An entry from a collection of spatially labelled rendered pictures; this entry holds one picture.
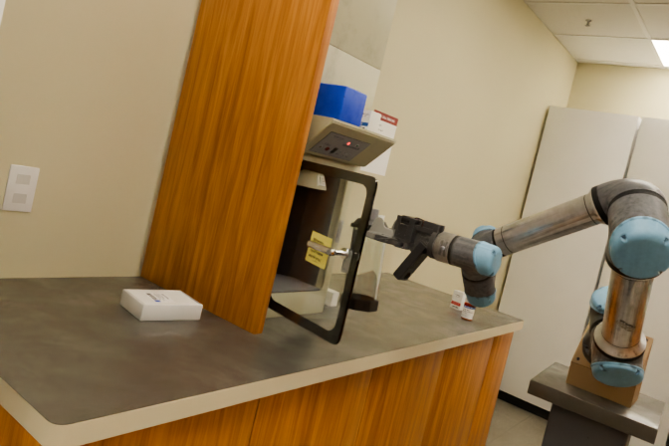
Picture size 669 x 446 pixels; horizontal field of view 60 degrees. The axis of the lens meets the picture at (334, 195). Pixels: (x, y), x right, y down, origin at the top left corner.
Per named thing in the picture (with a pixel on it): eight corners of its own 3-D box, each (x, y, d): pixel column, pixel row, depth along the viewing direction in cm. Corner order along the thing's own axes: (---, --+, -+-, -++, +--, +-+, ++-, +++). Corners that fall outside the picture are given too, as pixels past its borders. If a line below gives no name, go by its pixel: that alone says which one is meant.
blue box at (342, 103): (310, 114, 155) (317, 82, 154) (332, 122, 163) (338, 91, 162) (338, 119, 149) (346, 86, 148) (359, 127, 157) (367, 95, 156)
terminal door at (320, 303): (263, 304, 155) (297, 157, 153) (338, 346, 133) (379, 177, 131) (260, 304, 154) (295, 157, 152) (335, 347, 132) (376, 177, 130)
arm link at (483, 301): (500, 278, 151) (496, 248, 145) (496, 312, 143) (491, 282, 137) (469, 277, 154) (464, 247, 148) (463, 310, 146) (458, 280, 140)
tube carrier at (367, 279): (332, 299, 155) (343, 220, 155) (353, 297, 164) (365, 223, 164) (364, 309, 149) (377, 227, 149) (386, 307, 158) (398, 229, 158)
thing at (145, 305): (118, 304, 142) (122, 288, 142) (177, 304, 153) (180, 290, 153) (139, 321, 134) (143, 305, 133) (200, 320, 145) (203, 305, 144)
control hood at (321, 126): (290, 148, 153) (299, 111, 152) (358, 165, 179) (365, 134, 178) (324, 156, 146) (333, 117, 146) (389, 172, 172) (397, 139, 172)
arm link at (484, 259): (491, 287, 136) (488, 261, 131) (449, 274, 142) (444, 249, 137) (505, 264, 140) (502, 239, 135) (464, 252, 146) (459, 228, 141)
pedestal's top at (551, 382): (662, 415, 171) (665, 402, 171) (653, 444, 144) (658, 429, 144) (552, 373, 188) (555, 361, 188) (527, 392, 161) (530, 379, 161)
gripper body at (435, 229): (409, 216, 154) (449, 226, 147) (401, 247, 155) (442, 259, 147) (394, 214, 148) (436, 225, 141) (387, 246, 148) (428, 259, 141)
